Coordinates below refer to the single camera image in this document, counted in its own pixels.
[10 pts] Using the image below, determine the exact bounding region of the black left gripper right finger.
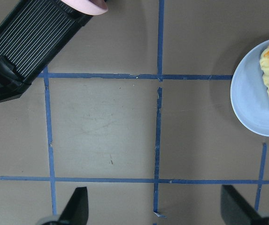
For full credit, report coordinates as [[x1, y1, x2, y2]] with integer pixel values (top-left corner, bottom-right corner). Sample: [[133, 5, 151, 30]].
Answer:
[[220, 185, 269, 225]]

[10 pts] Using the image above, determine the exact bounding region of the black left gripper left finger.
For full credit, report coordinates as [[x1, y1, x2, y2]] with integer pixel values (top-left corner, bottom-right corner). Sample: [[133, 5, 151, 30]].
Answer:
[[36, 186, 89, 225]]

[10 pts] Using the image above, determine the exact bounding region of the blue plate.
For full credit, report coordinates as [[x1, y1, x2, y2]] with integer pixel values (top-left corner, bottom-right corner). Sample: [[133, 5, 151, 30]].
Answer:
[[230, 40, 269, 137]]

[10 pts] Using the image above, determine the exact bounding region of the pink plate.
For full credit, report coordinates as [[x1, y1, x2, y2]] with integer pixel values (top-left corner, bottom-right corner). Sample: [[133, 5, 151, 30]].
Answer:
[[61, 0, 108, 15]]

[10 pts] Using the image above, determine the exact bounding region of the black dish rack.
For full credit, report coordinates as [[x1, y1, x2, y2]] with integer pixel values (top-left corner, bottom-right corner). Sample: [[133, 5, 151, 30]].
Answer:
[[0, 0, 92, 102]]

